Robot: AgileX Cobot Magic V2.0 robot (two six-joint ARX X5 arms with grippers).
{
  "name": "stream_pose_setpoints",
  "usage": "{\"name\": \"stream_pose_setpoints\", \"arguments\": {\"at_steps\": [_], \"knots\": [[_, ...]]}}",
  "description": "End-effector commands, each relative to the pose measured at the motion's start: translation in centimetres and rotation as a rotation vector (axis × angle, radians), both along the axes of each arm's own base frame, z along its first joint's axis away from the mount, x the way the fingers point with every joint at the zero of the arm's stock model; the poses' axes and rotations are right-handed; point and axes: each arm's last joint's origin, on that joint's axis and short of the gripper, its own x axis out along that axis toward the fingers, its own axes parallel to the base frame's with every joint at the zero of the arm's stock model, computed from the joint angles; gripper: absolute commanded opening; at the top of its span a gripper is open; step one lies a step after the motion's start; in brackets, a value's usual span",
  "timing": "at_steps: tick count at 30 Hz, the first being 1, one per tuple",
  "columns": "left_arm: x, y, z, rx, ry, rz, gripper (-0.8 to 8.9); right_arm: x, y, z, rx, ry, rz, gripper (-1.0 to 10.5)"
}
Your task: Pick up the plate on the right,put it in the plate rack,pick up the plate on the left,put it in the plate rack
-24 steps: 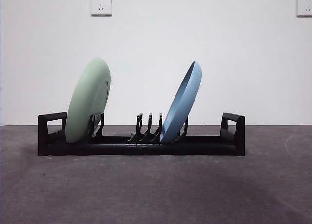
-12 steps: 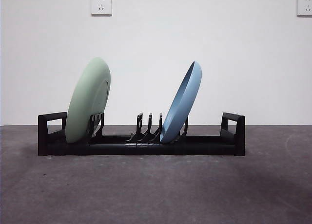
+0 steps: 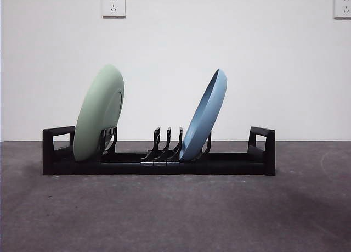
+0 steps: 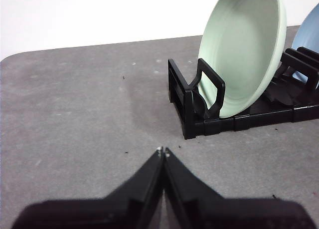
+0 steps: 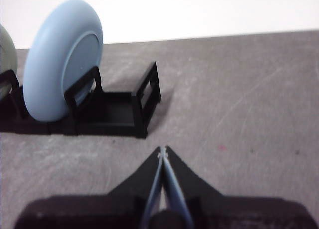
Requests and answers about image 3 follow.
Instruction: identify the blue round plate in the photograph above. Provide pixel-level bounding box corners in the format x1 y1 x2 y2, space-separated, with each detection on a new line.
179 68 229 163

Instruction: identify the pale green round plate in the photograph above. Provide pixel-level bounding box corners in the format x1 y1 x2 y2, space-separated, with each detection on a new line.
73 63 126 163

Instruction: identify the black plastic plate rack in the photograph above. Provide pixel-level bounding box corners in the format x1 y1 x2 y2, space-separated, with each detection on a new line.
42 125 277 177

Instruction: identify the white wall socket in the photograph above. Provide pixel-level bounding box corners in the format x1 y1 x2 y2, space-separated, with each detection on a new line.
101 0 127 19
333 0 351 20

